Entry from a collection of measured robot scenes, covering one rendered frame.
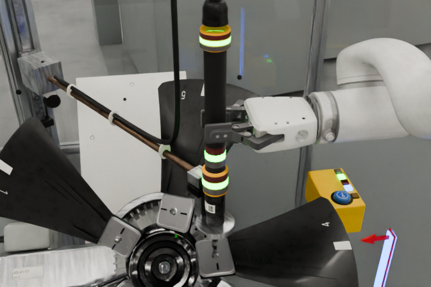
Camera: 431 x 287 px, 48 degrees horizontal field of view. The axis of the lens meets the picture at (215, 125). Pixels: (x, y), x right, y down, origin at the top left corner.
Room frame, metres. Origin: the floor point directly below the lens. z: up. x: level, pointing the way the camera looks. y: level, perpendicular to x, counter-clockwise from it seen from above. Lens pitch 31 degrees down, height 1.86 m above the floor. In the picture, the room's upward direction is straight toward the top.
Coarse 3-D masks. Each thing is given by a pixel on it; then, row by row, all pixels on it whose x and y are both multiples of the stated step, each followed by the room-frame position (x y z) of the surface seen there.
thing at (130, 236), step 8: (112, 224) 0.65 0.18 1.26; (120, 224) 0.65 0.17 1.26; (104, 232) 0.66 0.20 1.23; (112, 232) 0.66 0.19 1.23; (120, 232) 0.65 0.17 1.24; (128, 232) 0.64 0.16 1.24; (136, 232) 0.64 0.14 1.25; (104, 240) 0.66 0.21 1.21; (112, 240) 0.66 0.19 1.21; (128, 240) 0.65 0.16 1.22; (136, 240) 0.64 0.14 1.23; (120, 248) 0.66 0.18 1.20; (128, 248) 0.65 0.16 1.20
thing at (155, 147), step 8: (48, 80) 1.05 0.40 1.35; (56, 80) 1.04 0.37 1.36; (64, 88) 1.00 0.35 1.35; (72, 96) 0.97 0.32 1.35; (80, 96) 0.96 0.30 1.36; (88, 104) 0.92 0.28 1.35; (104, 112) 0.88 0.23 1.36; (112, 120) 0.86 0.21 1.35; (128, 128) 0.82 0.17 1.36; (136, 136) 0.80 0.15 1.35; (144, 136) 0.79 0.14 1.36; (152, 144) 0.76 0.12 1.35; (168, 152) 0.73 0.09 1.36; (176, 160) 0.71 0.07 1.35; (184, 168) 0.69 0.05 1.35
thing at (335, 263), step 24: (288, 216) 0.74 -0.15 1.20; (312, 216) 0.73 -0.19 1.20; (336, 216) 0.73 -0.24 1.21; (240, 240) 0.68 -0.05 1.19; (264, 240) 0.68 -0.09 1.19; (288, 240) 0.68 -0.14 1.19; (312, 240) 0.68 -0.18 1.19; (336, 240) 0.68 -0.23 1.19; (240, 264) 0.62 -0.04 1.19; (264, 264) 0.62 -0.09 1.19; (288, 264) 0.63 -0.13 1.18; (312, 264) 0.63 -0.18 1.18; (336, 264) 0.63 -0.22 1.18
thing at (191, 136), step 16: (192, 80) 0.86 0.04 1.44; (160, 96) 0.88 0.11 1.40; (192, 96) 0.84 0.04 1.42; (240, 96) 0.80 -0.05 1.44; (256, 96) 0.80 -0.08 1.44; (160, 112) 0.85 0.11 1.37; (192, 112) 0.81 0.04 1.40; (160, 128) 0.83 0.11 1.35; (192, 128) 0.79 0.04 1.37; (176, 144) 0.79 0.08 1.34; (192, 144) 0.76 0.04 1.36; (192, 160) 0.74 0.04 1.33; (176, 176) 0.74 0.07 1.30; (176, 192) 0.71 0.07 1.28
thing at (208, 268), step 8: (200, 240) 0.69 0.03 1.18; (208, 240) 0.69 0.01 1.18; (224, 240) 0.69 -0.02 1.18; (200, 248) 0.67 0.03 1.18; (208, 248) 0.67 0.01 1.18; (224, 248) 0.67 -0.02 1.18; (200, 256) 0.65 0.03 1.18; (208, 256) 0.65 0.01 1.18; (224, 256) 0.65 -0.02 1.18; (200, 264) 0.63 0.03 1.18; (208, 264) 0.63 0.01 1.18; (224, 264) 0.63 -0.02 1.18; (232, 264) 0.63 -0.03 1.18; (200, 272) 0.61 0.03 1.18; (208, 272) 0.61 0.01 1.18; (216, 272) 0.61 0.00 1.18; (224, 272) 0.61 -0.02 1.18; (232, 272) 0.61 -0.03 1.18
